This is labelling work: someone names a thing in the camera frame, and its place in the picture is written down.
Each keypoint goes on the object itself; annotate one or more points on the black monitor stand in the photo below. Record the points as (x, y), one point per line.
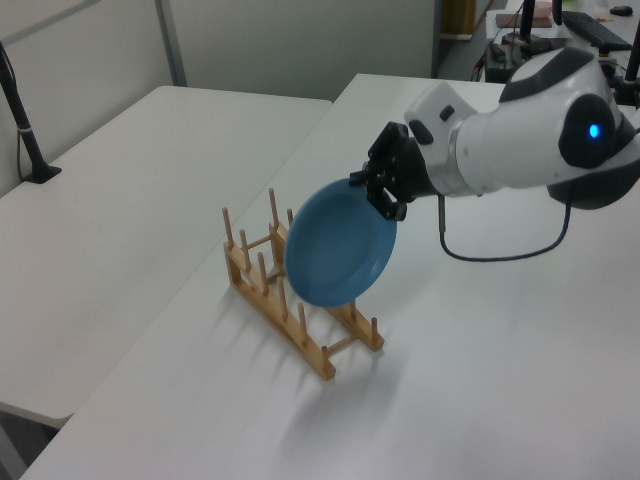
(527, 25)

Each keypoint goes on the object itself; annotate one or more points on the black camera stand with flat base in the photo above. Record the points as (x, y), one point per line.
(24, 134)

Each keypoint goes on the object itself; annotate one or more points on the blue plastic plate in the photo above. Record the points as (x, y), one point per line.
(340, 247)

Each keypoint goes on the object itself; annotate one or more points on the wooden plate rack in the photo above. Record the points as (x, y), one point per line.
(260, 299)

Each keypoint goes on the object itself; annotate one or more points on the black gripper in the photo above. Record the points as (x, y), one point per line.
(402, 162)

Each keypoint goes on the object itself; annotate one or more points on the black keyboard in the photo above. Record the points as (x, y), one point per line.
(597, 29)

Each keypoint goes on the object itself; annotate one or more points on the black computer mouse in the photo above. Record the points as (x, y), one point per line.
(620, 9)

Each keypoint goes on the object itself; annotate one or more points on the black clamped camera stand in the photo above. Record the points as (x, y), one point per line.
(631, 70)

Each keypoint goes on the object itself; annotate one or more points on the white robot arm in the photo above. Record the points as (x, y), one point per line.
(525, 140)

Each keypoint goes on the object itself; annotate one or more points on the tan wooden cabinet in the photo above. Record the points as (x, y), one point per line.
(457, 17)

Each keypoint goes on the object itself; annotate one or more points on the pink box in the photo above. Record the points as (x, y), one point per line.
(542, 14)

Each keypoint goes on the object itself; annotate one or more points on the grey partition post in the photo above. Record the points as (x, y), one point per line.
(172, 42)

